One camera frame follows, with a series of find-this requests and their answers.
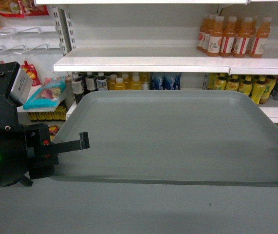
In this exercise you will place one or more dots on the white wire hook upper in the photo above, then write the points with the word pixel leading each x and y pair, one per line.
pixel 19 32

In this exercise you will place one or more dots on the silver grey rectangular tray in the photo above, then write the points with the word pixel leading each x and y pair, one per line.
pixel 170 137

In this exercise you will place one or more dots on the orange juice bottle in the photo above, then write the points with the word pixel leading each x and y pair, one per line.
pixel 260 38
pixel 215 39

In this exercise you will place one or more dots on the orange juice bottle front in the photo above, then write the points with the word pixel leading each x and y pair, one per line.
pixel 215 39

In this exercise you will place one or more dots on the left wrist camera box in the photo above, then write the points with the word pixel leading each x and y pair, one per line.
pixel 21 88

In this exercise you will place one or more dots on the orange juice bottle right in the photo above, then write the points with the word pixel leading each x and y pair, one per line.
pixel 260 38

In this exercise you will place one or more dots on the red snack bag top left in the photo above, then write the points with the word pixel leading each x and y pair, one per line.
pixel 11 9

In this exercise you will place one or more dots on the white wire hook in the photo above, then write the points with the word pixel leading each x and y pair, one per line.
pixel 19 32
pixel 22 50

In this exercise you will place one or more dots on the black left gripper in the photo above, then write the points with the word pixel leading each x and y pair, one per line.
pixel 43 165

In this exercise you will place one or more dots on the teal snack bag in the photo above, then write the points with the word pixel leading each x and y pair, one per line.
pixel 48 95

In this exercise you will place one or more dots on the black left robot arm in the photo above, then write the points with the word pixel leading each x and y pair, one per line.
pixel 26 151

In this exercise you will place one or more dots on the white wire hook lower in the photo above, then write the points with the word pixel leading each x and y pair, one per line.
pixel 22 50

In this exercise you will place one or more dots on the white metal shelf unit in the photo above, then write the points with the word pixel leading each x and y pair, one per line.
pixel 141 35

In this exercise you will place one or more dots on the red yellow hanging snack bag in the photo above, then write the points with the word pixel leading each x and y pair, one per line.
pixel 31 71

